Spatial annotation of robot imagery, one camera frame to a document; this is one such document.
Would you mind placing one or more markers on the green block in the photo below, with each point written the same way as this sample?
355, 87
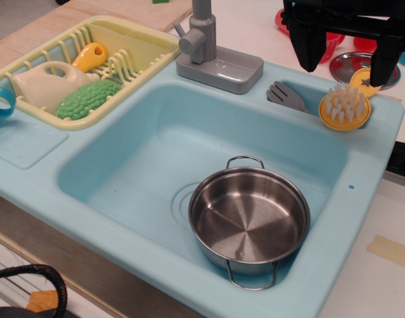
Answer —
160, 1

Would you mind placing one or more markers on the steel pot lid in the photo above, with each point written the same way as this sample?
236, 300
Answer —
343, 67

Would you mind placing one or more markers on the blue plastic cup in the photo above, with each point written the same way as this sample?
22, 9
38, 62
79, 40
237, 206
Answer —
8, 102

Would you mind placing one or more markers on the red plastic cup with handle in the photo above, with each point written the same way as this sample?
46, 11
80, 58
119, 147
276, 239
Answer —
333, 40

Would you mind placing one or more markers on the light blue toy sink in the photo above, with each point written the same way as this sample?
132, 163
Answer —
121, 187

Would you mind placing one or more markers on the yellow round dish brush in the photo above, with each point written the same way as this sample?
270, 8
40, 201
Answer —
346, 106

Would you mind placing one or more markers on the cream plastic jug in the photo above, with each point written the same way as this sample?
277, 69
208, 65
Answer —
48, 84

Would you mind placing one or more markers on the orange yellow plastic utensil handle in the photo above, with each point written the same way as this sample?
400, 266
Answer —
91, 56

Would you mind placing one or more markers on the black object at right edge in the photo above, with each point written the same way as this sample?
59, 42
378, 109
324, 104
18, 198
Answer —
396, 163

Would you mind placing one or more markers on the grey toy faucet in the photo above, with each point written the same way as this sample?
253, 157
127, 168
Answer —
202, 60

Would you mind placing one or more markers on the grey plastic fork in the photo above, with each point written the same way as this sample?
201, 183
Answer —
282, 94

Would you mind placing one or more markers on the orange cloth piece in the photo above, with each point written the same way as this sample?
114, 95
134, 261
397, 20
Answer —
40, 301

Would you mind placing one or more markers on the pale yellow dish rack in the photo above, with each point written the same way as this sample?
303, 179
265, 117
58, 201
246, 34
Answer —
135, 53

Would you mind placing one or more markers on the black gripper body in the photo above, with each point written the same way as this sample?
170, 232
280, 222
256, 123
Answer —
368, 19

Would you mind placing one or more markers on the stainless steel pot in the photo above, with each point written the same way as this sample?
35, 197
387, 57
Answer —
248, 220

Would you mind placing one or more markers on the green bumpy toy vegetable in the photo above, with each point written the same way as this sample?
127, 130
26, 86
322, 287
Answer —
86, 99

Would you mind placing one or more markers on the red plastic tumbler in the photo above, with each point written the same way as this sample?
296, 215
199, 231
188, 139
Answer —
364, 45

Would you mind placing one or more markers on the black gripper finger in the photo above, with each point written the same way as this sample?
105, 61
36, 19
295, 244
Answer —
309, 43
385, 58

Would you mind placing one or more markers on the red plastic cup lying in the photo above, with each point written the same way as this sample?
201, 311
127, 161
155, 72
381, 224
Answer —
279, 22

